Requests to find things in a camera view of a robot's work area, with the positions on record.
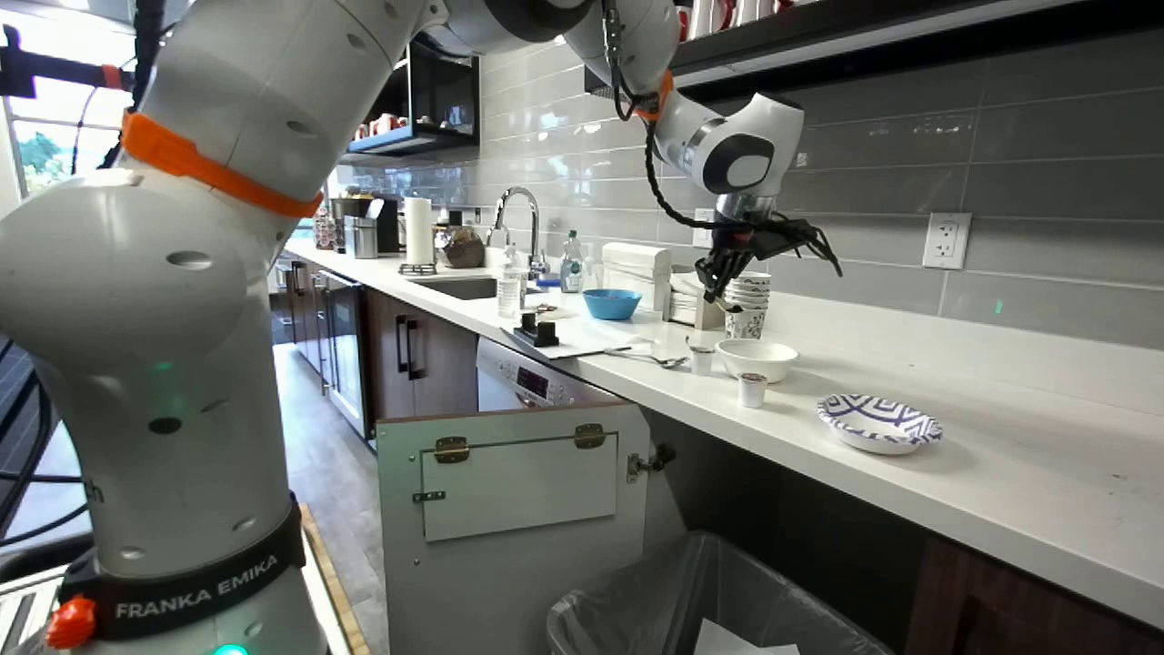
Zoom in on black plastic holder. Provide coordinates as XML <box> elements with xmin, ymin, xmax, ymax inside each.
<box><xmin>512</xmin><ymin>310</ymin><xmax>565</xmax><ymax>350</ymax></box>

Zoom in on dark coffee machine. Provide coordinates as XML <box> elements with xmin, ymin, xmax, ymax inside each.
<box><xmin>338</xmin><ymin>188</ymin><xmax>406</xmax><ymax>261</ymax></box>

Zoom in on blue patterned paper plate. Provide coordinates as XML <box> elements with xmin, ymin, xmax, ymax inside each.
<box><xmin>816</xmin><ymin>391</ymin><xmax>945</xmax><ymax>460</ymax></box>

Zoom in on blue bowl with candies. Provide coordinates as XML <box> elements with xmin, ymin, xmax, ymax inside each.
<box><xmin>577</xmin><ymin>284</ymin><xmax>649</xmax><ymax>326</ymax></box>

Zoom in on gray trash bin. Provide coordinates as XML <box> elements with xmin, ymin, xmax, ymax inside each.
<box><xmin>541</xmin><ymin>526</ymin><xmax>900</xmax><ymax>655</ymax></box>

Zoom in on clear plastic water bottle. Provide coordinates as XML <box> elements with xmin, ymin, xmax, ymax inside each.
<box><xmin>495</xmin><ymin>244</ymin><xmax>531</xmax><ymax>323</ymax></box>

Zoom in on white paper sheets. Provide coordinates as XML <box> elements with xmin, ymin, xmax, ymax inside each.
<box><xmin>690</xmin><ymin>614</ymin><xmax>806</xmax><ymax>655</ymax></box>

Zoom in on long dark wall shelf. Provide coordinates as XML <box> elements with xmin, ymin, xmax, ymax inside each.
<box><xmin>577</xmin><ymin>0</ymin><xmax>1164</xmax><ymax>103</ymax></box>

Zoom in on steel sink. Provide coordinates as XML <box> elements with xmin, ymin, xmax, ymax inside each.
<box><xmin>406</xmin><ymin>270</ymin><xmax>503</xmax><ymax>306</ymax></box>

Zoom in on steel dishwasher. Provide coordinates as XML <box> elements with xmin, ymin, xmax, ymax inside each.
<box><xmin>472</xmin><ymin>336</ymin><xmax>622</xmax><ymax>418</ymax></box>

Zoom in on white board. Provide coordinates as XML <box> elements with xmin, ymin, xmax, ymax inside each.
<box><xmin>497</xmin><ymin>321</ymin><xmax>637</xmax><ymax>364</ymax></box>

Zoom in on dark base cabinet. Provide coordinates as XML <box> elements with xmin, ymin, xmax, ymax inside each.
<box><xmin>360</xmin><ymin>284</ymin><xmax>484</xmax><ymax>421</ymax></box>

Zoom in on white bowl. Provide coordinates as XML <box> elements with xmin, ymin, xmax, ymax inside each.
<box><xmin>717</xmin><ymin>336</ymin><xmax>803</xmax><ymax>386</ymax></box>

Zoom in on paper towel roll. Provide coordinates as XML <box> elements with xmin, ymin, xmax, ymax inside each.
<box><xmin>401</xmin><ymin>192</ymin><xmax>440</xmax><ymax>279</ymax></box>

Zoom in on open cabinet door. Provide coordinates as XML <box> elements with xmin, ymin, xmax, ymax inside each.
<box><xmin>370</xmin><ymin>400</ymin><xmax>689</xmax><ymax>655</ymax></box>

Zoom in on stack of printed paper cups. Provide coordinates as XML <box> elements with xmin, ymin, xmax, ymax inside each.
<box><xmin>725</xmin><ymin>270</ymin><xmax>774</xmax><ymax>344</ymax></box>

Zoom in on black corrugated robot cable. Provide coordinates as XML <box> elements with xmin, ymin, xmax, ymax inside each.
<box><xmin>597</xmin><ymin>0</ymin><xmax>849</xmax><ymax>279</ymax></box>

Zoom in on open wall cabinet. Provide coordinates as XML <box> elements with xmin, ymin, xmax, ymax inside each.
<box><xmin>342</xmin><ymin>33</ymin><xmax>484</xmax><ymax>162</ymax></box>

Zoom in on clear bottle blue label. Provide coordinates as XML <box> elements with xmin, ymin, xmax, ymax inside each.
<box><xmin>558</xmin><ymin>229</ymin><xmax>589</xmax><ymax>297</ymax></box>

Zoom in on glass coffee pot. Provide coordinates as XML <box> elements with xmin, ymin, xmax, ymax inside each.
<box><xmin>437</xmin><ymin>205</ymin><xmax>491</xmax><ymax>275</ymax></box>

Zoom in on wooden base cabinet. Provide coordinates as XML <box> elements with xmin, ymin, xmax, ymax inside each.
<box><xmin>903</xmin><ymin>532</ymin><xmax>1164</xmax><ymax>655</ymax></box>

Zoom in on black mounting bar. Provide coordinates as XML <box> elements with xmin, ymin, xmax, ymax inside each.
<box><xmin>0</xmin><ymin>22</ymin><xmax>147</xmax><ymax>104</ymax></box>

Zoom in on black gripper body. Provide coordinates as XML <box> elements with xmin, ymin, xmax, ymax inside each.
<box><xmin>709</xmin><ymin>188</ymin><xmax>803</xmax><ymax>264</ymax></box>

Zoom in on small white napkin box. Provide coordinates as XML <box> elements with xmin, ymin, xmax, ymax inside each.
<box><xmin>666</xmin><ymin>270</ymin><xmax>732</xmax><ymax>336</ymax></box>

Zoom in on chrome gooseneck faucet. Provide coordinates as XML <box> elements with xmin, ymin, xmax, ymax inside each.
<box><xmin>488</xmin><ymin>182</ymin><xmax>544</xmax><ymax>275</ymax></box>

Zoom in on black cabinet handle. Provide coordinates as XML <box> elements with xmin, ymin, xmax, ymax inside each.
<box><xmin>391</xmin><ymin>314</ymin><xmax>432</xmax><ymax>386</ymax></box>

